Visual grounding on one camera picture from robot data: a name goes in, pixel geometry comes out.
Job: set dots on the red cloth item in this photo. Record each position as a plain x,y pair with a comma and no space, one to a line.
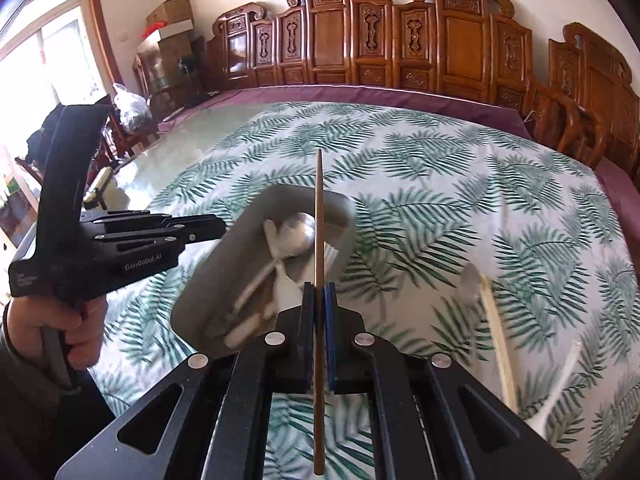
150,31

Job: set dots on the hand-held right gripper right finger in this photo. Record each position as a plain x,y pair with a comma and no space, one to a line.
329,315

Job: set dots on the brown wooden chopstick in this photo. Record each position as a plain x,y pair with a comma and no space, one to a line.
318,210

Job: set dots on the leaf print tablecloth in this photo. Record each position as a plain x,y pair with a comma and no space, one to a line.
425,200

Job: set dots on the metal spoon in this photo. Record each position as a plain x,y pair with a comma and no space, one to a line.
300,235

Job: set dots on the black fan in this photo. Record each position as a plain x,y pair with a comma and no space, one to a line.
187,80

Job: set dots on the wooden dining chair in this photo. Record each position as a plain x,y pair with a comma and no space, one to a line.
125,140

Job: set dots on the dark bag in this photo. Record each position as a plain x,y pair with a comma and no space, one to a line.
42,135

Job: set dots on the purple armchair cushion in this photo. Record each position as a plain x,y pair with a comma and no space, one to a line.
620,175

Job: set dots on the clear plastic bag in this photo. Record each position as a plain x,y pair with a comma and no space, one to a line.
131,110

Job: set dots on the wooden cabinet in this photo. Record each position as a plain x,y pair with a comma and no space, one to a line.
165,75

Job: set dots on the yellow box with black band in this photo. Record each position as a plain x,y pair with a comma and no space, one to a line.
97,187

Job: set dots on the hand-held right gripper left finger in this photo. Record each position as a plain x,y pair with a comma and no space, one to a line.
308,315

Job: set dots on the person's left hand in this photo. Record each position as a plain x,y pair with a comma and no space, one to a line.
50,322

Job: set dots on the person's left forearm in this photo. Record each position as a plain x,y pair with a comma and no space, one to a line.
25,395

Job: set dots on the purple sofa cushion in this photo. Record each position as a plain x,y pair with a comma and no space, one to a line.
350,95

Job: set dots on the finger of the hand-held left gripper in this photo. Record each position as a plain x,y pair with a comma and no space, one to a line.
200,228
135,219

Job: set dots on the carved wooden sofa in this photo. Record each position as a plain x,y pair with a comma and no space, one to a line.
380,40

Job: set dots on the white plastic spoon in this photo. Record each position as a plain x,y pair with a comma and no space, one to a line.
555,390

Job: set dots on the carved wooden armchair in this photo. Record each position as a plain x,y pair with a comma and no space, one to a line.
590,95

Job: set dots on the grey metal tray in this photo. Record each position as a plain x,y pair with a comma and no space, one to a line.
235,270

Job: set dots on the pale wooden chopstick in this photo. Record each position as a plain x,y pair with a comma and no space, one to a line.
496,330

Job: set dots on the white plastic fork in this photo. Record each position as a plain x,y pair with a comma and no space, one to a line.
267,260

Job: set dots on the brown cardboard box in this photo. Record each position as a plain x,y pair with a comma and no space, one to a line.
170,10

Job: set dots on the white flat box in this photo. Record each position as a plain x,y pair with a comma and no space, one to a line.
167,35

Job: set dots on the wooden window frame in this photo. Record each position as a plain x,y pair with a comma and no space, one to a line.
102,30

